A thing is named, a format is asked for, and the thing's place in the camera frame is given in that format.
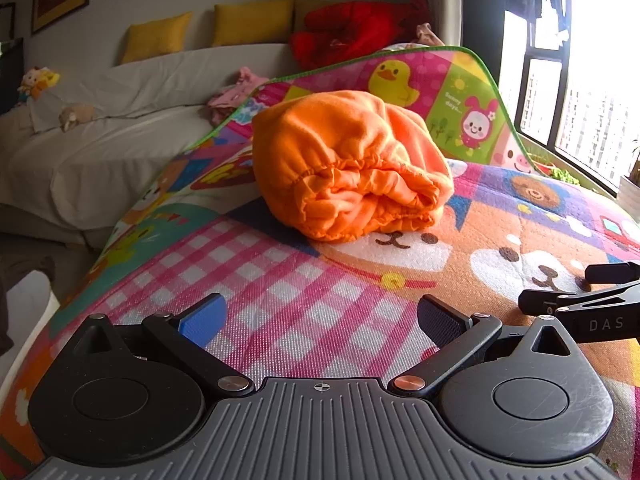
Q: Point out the black-framed window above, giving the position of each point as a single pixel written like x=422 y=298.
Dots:
x=585 y=85

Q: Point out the colourful printed play mat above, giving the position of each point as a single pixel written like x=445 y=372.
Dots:
x=300 y=285

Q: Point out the dark screen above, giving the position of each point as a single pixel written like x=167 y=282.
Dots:
x=10 y=75

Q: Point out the orange elastic-waist garment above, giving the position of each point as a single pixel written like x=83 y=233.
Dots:
x=345 y=160

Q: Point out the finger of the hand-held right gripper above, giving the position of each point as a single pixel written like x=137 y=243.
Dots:
x=550 y=300
x=612 y=272

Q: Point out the yellow cushion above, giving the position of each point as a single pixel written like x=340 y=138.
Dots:
x=252 y=22
x=156 y=37
x=307 y=10

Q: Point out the pink garment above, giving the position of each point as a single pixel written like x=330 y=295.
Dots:
x=235 y=95

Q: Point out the red plant basin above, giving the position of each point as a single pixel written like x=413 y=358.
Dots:
x=542 y=165

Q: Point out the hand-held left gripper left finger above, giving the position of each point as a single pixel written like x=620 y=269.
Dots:
x=202 y=322

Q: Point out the grey covered sofa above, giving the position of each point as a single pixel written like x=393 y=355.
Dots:
x=100 y=160

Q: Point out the small beige plush toy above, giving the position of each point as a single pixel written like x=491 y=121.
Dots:
x=75 y=116

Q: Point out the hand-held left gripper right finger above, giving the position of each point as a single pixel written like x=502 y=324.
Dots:
x=440 y=321

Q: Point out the pale pink clothing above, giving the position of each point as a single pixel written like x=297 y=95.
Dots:
x=429 y=35

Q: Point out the dark cloth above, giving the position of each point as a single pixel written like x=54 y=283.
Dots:
x=22 y=275

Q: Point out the red cloth heap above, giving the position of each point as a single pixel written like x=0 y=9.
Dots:
x=350 y=30

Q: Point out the yellow and pink plush toy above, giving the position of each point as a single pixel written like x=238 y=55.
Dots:
x=37 y=82

